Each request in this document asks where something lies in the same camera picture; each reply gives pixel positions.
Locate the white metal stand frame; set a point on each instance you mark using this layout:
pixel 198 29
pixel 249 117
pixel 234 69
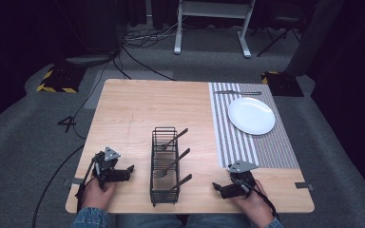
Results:
pixel 214 9

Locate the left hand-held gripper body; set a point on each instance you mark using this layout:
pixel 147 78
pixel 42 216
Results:
pixel 103 164

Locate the black tripod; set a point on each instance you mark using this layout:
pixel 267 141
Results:
pixel 278 36

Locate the grey pillar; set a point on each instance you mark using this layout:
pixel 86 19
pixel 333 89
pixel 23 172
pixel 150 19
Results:
pixel 313 38

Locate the person's left hand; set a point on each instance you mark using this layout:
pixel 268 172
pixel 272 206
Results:
pixel 95 196

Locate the dark metal cutlery piece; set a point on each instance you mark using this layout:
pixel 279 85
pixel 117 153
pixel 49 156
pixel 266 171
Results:
pixel 182 182

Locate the person's right hand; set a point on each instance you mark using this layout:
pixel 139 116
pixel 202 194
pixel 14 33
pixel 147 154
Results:
pixel 258 205

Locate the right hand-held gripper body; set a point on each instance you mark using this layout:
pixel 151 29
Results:
pixel 243 179

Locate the dark metal knife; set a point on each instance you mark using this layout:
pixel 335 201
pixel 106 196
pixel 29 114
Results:
pixel 237 92

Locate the white plate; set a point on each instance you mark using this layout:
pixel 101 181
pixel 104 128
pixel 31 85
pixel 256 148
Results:
pixel 251 115

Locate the black tape floor mark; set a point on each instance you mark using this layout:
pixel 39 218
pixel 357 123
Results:
pixel 68 122

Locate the black yellow striped base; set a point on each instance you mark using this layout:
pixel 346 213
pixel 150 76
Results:
pixel 283 84
pixel 60 79

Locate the grey tape piece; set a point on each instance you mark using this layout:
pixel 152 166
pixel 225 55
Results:
pixel 76 181
pixel 304 186

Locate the grey striped placemat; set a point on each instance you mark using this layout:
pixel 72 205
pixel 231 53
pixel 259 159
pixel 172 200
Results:
pixel 228 145

